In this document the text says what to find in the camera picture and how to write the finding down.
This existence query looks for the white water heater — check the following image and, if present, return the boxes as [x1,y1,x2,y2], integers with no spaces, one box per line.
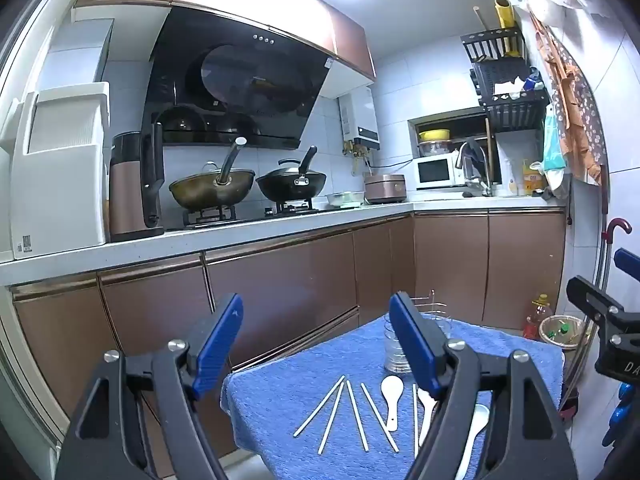
[338,86,381,151]

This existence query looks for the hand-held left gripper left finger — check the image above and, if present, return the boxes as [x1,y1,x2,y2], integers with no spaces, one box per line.
[54,292,244,480]

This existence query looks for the yellow rolled item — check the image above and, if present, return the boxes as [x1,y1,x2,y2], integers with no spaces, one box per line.
[495,0,522,58]

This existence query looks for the lined trash bin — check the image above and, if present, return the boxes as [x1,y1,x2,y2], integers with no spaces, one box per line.
[539,314,586,356]

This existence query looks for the brown rice cooker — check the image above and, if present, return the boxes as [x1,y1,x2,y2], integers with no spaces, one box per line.
[364,174,407,205]

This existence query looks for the black wall rack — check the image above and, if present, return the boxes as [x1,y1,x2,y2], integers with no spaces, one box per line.
[461,27,551,133]

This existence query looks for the clear wire utensil holder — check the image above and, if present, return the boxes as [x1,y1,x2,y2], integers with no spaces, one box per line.
[382,290,453,375]

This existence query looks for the patterned hanging cloth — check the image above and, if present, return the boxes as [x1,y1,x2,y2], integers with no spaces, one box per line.
[530,10,603,183]

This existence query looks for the white countertop appliance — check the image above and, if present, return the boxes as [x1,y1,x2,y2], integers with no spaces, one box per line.
[10,81,111,261]

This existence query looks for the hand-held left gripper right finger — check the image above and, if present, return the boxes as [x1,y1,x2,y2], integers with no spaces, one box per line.
[389,291,581,480]

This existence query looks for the bronze wok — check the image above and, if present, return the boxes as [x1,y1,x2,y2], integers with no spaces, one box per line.
[169,136,253,212]

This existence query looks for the white ceramic spoon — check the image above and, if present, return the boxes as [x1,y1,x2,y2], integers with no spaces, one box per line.
[381,376,405,432]

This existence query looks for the pale pink ceramic spoon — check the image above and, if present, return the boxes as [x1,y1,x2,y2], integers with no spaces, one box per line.
[417,387,439,448]

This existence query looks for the steel basin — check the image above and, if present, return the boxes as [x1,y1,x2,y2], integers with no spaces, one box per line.
[326,190,366,209]

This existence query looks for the cooking oil bottle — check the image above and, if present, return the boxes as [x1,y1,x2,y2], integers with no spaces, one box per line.
[523,294,553,341]

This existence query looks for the light blue ceramic spoon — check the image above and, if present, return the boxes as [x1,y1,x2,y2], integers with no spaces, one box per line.
[452,404,491,480]

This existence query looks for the blue plastic bag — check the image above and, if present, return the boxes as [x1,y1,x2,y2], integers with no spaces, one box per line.
[542,105,568,172]

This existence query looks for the person's right hand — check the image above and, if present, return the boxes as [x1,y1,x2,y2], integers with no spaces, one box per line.
[602,382,640,448]

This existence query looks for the black gas stove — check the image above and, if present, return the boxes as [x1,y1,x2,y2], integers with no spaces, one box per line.
[182,200,321,227]

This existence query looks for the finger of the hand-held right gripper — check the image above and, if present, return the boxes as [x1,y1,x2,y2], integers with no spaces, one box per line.
[613,248,640,276]
[566,275,626,323]

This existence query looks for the wooden stick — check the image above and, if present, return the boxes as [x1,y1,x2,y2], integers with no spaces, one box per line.
[474,6,493,58]

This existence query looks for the white microwave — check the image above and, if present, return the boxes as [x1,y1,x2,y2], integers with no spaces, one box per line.
[412,154,468,191]

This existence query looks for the black range hood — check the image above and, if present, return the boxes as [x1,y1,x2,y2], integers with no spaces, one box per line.
[141,7,335,151]

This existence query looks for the brown base cabinets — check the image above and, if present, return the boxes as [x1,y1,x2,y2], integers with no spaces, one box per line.
[10,210,568,461]

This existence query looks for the blue towel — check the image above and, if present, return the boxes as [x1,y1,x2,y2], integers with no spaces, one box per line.
[220,312,566,480]

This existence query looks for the red handled umbrella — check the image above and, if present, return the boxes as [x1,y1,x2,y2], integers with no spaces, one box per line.
[595,217,633,286]

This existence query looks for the black wok with lid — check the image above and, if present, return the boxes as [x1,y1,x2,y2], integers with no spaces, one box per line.
[255,146,327,202]

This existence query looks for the brown thermal pot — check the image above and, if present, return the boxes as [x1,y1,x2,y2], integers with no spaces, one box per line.
[109,122,166,242]

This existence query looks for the yellow detergent bottle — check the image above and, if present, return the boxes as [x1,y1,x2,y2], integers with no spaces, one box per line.
[522,159,545,196]

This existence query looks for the steel faucet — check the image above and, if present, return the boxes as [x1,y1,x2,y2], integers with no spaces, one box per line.
[456,141,493,197]

